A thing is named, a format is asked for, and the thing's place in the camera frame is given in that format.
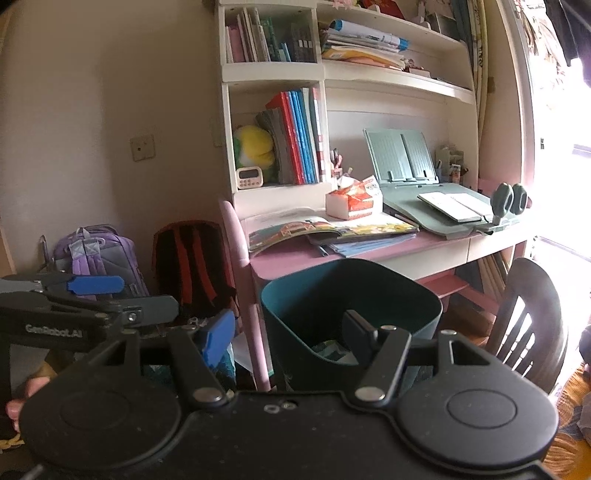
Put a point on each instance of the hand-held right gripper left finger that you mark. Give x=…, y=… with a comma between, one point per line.
x=219, y=339

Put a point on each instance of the dark teal trash bin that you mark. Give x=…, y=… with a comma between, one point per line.
x=300, y=300

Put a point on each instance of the row of red blue books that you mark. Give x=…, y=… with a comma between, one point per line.
x=295, y=138

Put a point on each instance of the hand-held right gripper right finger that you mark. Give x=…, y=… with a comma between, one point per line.
x=364, y=333

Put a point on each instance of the grey pen holder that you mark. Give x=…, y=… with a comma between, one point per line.
x=450, y=164

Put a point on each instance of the red box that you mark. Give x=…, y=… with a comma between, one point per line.
x=385, y=7

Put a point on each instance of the white digital timer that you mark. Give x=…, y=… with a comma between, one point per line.
x=249, y=177

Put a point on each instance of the pink desk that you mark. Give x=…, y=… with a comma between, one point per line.
x=295, y=267

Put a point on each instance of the stack of papers and booklets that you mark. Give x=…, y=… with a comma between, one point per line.
x=360, y=44

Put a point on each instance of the green round clamp holder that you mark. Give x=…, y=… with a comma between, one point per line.
x=508, y=198

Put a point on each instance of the grey green tilted desk board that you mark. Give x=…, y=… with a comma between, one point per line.
x=411, y=207

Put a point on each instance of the yellow patterned blanket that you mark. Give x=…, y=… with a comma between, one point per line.
x=570, y=438

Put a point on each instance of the row of books and folders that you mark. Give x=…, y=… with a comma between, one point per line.
x=268, y=39

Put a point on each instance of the dark wooden chair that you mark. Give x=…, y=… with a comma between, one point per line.
x=531, y=314

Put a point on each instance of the red black backpack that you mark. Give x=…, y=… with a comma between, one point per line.
x=198, y=263

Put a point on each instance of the blue folders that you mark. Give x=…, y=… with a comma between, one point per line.
x=364, y=247

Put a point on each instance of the beige wall socket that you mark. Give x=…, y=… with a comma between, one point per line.
x=142, y=147

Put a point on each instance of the metal folding trolley frame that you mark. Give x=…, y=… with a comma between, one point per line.
x=45, y=251

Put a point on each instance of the purple grey backpack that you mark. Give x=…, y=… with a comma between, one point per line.
x=101, y=258

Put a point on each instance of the open white notebook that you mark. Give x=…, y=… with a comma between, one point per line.
x=455, y=205

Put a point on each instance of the yellow green plush toy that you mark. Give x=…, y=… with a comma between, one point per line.
x=253, y=145

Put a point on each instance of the white orange tissue box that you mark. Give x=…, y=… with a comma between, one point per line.
x=353, y=201

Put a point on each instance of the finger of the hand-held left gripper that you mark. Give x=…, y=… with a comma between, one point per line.
x=152, y=308
x=94, y=285

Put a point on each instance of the patterned curtain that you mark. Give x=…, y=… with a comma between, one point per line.
x=478, y=69

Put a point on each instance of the books under desk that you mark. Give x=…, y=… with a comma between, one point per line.
x=494, y=274

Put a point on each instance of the pink pen cup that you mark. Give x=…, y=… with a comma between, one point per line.
x=339, y=166

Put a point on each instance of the person's left hand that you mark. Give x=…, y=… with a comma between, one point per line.
x=32, y=392

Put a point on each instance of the open picture book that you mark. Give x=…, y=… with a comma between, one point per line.
x=295, y=228

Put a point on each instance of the green folding book stand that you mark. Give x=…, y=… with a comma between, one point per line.
x=401, y=154

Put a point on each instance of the white bookshelf hutch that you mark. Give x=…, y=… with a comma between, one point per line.
x=341, y=92

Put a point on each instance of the white paper sheet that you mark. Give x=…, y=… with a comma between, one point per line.
x=244, y=350

